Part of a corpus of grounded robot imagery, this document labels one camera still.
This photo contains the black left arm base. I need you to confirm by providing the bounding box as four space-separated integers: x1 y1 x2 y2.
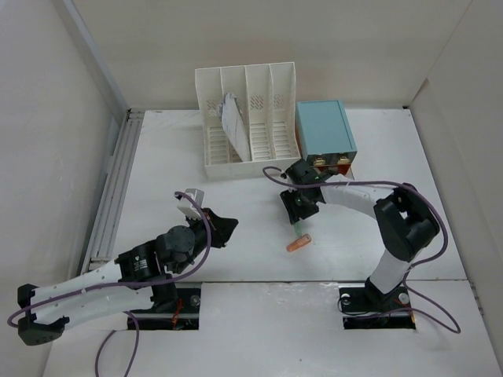
132 283 202 331

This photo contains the aluminium rail frame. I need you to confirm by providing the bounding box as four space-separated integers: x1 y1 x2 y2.
75 108 145 276

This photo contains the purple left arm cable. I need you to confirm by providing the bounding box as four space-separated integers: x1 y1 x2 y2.
7 190 215 377

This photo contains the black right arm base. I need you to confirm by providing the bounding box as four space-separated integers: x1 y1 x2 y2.
337 279 416 330

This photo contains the teal mini drawer cabinet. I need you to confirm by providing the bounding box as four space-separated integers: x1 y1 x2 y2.
296 100 358 175

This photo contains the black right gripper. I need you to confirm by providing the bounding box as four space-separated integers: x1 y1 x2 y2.
281 185 319 224

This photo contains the orange usb stick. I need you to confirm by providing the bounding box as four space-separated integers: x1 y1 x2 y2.
286 234 312 252

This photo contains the white paper booklet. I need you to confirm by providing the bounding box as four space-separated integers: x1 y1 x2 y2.
217 93 252 162

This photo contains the white four-slot file organizer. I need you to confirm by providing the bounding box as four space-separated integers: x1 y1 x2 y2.
195 62 300 180

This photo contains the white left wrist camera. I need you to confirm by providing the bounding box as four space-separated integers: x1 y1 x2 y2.
174 188 204 220

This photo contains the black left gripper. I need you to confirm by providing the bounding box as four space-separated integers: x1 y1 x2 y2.
173 208 238 274

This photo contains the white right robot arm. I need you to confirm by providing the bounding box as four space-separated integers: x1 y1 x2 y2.
280 159 440 309

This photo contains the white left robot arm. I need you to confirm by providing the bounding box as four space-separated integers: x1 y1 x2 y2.
10 208 239 346

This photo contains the green capsule case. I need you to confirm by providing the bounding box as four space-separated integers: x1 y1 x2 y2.
293 222 303 238

